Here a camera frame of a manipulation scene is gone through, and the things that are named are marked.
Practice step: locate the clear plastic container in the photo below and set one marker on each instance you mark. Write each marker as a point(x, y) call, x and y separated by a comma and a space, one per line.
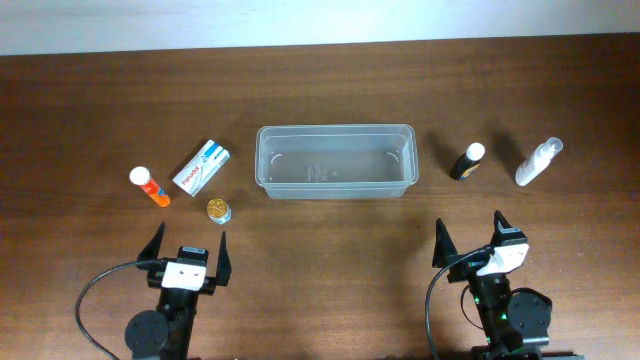
point(336, 161)

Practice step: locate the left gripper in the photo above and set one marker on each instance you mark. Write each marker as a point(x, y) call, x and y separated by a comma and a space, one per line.
point(221, 273)

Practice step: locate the black bottle white cap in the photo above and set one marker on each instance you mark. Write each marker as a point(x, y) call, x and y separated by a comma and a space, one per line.
point(468, 161)

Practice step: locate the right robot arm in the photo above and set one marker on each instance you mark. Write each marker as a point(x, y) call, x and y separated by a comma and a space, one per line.
point(515, 321)

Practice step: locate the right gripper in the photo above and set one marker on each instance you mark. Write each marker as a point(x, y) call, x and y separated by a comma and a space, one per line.
point(445, 250)

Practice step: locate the small gold-lid jar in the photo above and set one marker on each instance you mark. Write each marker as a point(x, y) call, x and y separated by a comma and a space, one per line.
point(219, 211)

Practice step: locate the orange tube white cap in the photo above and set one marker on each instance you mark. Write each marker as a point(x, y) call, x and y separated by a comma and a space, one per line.
point(141, 177)

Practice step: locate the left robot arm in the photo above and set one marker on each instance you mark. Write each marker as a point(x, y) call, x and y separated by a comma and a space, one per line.
point(165, 332)

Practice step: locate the white spray bottle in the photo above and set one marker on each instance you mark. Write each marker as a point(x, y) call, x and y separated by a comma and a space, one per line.
point(539, 160)

